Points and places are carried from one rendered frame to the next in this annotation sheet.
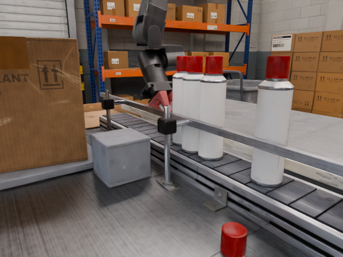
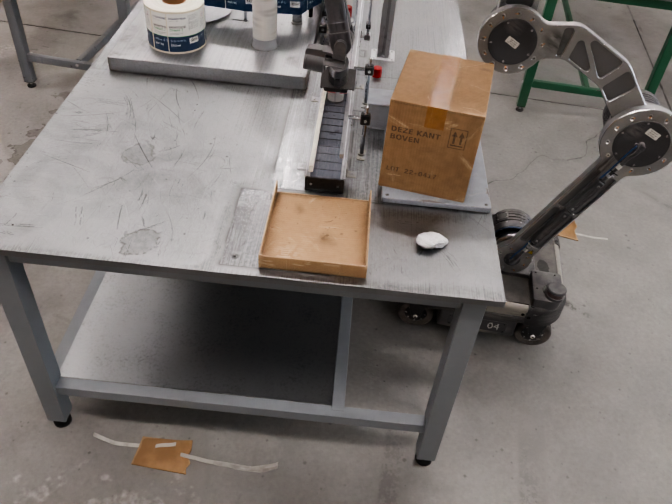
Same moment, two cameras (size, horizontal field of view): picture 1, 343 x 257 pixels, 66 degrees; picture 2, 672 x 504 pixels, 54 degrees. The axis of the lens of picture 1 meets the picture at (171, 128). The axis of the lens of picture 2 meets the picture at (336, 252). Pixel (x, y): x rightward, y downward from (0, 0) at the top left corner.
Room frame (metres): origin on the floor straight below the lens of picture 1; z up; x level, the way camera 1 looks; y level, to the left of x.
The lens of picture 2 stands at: (2.10, 1.09, 1.94)
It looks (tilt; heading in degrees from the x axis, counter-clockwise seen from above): 43 degrees down; 215
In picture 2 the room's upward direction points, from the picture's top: 6 degrees clockwise
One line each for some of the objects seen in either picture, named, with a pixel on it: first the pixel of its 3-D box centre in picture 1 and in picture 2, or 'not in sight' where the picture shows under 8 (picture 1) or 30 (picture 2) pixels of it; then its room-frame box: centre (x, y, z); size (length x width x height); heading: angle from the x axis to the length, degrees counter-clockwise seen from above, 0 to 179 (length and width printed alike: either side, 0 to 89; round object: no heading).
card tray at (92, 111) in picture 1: (97, 113); (318, 226); (1.09, 0.31, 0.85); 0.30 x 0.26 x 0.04; 35
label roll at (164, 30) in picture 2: not in sight; (175, 20); (0.70, -0.67, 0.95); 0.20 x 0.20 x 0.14
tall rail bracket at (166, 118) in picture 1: (175, 144); (361, 81); (0.50, -0.01, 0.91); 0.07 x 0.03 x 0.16; 125
